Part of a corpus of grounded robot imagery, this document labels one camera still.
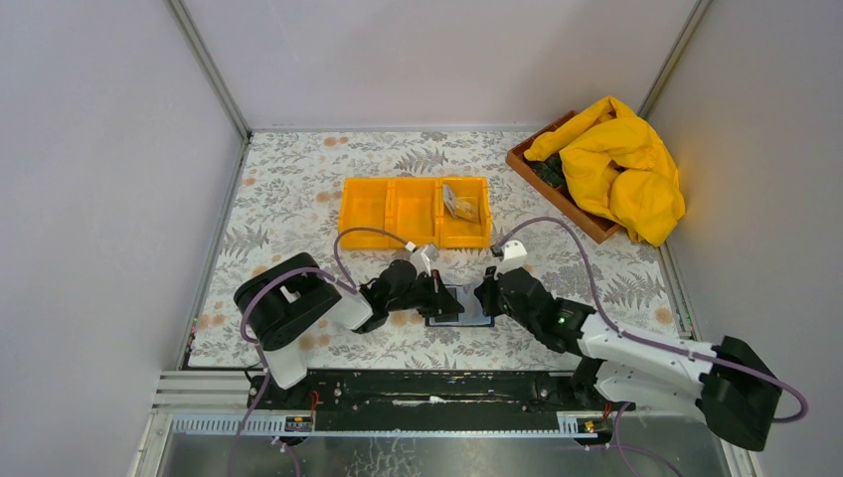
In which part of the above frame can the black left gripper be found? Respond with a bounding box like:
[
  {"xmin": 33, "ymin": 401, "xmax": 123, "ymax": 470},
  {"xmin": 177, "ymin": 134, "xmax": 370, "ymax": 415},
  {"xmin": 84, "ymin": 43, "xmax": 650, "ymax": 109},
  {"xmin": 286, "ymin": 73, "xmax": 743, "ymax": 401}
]
[{"xmin": 386, "ymin": 269, "xmax": 464, "ymax": 318}]

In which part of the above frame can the blue leather card holder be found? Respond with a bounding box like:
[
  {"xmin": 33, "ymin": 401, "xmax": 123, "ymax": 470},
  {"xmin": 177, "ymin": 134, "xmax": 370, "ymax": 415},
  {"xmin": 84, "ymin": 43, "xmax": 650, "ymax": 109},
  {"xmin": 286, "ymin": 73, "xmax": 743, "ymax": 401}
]
[{"xmin": 424, "ymin": 284, "xmax": 495, "ymax": 328}]

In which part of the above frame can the orange credit card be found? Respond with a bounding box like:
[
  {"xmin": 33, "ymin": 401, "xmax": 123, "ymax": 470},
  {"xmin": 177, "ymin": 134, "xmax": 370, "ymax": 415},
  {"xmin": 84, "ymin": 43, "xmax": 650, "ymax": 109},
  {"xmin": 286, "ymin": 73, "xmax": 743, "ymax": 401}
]
[{"xmin": 451, "ymin": 198, "xmax": 480, "ymax": 223}]

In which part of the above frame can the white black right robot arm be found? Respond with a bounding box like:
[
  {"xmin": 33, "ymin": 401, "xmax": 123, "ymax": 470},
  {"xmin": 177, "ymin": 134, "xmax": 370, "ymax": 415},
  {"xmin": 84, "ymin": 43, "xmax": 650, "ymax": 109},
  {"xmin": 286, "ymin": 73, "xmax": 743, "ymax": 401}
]
[{"xmin": 473, "ymin": 267, "xmax": 782, "ymax": 452}]

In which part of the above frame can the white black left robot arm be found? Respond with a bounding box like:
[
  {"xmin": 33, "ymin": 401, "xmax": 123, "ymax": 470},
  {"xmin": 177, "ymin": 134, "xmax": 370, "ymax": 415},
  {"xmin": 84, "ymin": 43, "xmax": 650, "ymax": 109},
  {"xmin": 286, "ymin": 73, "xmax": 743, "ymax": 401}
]
[{"xmin": 233, "ymin": 252, "xmax": 465, "ymax": 408}]

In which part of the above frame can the yellow plastic bin right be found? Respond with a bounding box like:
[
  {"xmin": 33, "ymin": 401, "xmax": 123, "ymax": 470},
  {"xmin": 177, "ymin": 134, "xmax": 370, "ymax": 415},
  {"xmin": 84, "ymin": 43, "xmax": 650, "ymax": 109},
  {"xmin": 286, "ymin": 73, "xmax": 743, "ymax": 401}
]
[{"xmin": 438, "ymin": 176, "xmax": 492, "ymax": 248}]

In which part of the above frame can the yellow plastic bin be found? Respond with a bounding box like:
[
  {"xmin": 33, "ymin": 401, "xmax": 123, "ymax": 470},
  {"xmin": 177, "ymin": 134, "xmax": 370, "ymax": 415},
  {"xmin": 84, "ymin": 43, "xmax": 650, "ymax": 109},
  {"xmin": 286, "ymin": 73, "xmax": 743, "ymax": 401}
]
[
  {"xmin": 438, "ymin": 176, "xmax": 492, "ymax": 248},
  {"xmin": 338, "ymin": 177, "xmax": 399, "ymax": 250}
]

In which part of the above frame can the yellow plastic bin left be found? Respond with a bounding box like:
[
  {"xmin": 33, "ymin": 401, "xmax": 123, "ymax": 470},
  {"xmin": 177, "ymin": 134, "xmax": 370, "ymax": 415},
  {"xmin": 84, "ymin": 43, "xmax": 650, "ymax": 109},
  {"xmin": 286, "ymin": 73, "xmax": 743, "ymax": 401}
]
[{"xmin": 338, "ymin": 177, "xmax": 399, "ymax": 250}]

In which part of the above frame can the brown wooden tray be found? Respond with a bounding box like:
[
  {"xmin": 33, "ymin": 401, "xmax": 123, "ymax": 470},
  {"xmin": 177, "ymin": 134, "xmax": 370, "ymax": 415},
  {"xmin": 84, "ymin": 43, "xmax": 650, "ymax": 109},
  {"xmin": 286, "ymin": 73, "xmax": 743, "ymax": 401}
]
[{"xmin": 506, "ymin": 110, "xmax": 622, "ymax": 243}]

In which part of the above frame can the yellow cloth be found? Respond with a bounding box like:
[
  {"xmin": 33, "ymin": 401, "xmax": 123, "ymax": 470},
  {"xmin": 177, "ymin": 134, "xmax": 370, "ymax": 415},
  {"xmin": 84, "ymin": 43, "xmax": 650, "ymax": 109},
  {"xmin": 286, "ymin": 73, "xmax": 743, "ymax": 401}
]
[{"xmin": 523, "ymin": 95, "xmax": 686, "ymax": 246}]

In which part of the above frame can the floral table mat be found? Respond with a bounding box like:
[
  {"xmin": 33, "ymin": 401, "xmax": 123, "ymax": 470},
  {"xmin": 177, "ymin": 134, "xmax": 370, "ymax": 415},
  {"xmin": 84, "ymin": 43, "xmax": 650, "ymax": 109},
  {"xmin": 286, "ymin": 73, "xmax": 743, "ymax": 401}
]
[{"xmin": 186, "ymin": 131, "xmax": 677, "ymax": 371}]

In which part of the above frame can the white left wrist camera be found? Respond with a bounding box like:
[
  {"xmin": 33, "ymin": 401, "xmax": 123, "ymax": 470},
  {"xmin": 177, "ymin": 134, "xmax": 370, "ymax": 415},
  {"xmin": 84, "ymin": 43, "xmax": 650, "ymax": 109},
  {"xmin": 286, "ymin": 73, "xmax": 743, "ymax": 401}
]
[{"xmin": 405, "ymin": 241, "xmax": 439, "ymax": 276}]

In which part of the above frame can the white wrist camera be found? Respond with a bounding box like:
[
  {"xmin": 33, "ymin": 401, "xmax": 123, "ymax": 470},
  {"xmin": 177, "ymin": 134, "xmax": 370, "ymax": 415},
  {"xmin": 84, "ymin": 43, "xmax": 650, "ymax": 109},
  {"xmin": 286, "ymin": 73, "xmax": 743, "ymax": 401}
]
[
  {"xmin": 405, "ymin": 241, "xmax": 439, "ymax": 276},
  {"xmin": 491, "ymin": 239, "xmax": 528, "ymax": 274}
]

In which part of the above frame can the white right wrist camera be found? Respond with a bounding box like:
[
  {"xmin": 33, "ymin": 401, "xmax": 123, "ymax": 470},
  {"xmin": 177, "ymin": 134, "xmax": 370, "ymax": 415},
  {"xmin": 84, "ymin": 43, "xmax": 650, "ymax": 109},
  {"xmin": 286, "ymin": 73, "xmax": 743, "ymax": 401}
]
[{"xmin": 491, "ymin": 239, "xmax": 528, "ymax": 274}]

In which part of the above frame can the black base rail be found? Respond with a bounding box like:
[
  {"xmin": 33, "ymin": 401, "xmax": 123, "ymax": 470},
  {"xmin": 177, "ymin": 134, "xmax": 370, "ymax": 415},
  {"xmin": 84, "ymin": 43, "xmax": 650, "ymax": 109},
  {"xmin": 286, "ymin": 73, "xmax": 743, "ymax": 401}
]
[{"xmin": 247, "ymin": 370, "xmax": 620, "ymax": 433}]

